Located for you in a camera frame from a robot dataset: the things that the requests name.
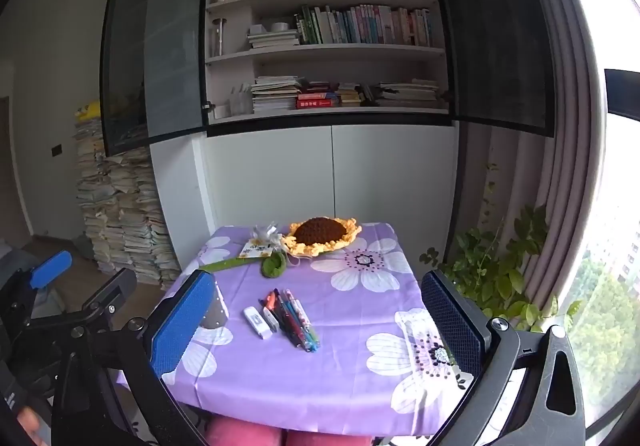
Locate pale pink curtain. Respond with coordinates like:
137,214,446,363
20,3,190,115
457,0,609,327

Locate stacks of books and magazines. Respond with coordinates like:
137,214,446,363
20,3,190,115
250,75,444,113

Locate glass bottle with metal lid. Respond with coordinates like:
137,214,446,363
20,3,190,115
211,18,227,58

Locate tall pile of old books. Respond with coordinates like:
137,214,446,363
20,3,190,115
74,118,182,285

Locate large glass window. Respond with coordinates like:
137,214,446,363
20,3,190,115
545,0,640,427

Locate crochet sunflower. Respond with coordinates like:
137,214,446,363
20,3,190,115
200,216,362,280

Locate bunch of assorted pens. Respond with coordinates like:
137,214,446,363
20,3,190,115
258,289,322,353

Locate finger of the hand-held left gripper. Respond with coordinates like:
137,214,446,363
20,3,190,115
60,269,139,333
0,250,74,327

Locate glass bookcase door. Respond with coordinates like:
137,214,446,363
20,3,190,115
417,0,558,139
100,0,217,158

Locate small stack of white books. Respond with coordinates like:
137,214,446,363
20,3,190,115
247,24,301,50

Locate black window frame bar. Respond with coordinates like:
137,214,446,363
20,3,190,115
604,68,640,120

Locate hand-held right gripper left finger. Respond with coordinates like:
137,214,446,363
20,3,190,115
52,269,221,446

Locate row of upright books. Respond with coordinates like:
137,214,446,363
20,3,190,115
294,3,434,48

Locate green potted plant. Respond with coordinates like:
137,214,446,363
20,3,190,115
419,161,584,333

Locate sunflower print gift tag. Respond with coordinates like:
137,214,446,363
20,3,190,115
239,240,274,260

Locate person's pink trousers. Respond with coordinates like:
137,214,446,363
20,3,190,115
204,415,374,446

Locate yellow toy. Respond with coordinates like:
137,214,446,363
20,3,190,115
74,100,104,121

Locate purple floral tablecloth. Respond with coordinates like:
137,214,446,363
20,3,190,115
117,222,476,438

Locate white bookcase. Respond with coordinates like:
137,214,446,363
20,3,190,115
150,0,461,272

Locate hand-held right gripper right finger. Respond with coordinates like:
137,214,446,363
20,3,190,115
421,269,587,446

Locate grey fabric pen holder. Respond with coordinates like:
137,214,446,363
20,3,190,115
199,280,230,330

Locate person's left hand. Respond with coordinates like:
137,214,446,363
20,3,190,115
16,406,51,446

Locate clear plastic organizer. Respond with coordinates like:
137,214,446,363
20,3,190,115
214,85,254,120

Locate white correction tape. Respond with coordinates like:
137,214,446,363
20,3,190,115
243,306,274,341

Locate wooden door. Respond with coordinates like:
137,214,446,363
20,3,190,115
0,95,32,247

